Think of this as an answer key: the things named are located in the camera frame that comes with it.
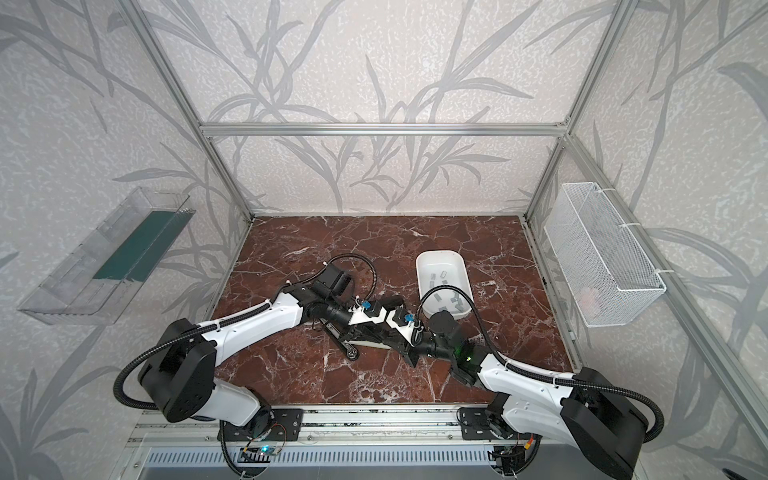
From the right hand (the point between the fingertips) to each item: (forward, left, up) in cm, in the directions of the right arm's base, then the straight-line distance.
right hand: (387, 325), depth 77 cm
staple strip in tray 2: (+11, -17, -12) cm, 24 cm away
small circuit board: (-26, +28, -12) cm, 40 cm away
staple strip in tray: (+24, -18, -13) cm, 33 cm away
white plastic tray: (+27, -19, -13) cm, 36 cm away
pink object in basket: (+4, -51, +7) cm, 51 cm away
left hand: (0, +1, +1) cm, 1 cm away
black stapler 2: (-3, +11, -11) cm, 16 cm away
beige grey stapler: (-4, +1, +2) cm, 5 cm away
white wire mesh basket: (+1, -47, +22) cm, 52 cm away
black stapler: (+12, 0, -9) cm, 15 cm away
